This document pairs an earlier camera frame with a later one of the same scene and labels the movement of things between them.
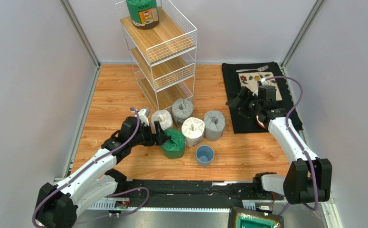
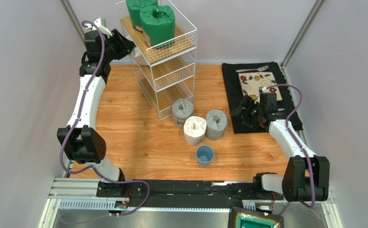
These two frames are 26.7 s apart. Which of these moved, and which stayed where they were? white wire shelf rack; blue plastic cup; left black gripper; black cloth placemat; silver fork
Moved: left black gripper
Stayed: silver fork; blue plastic cup; white wire shelf rack; black cloth placemat
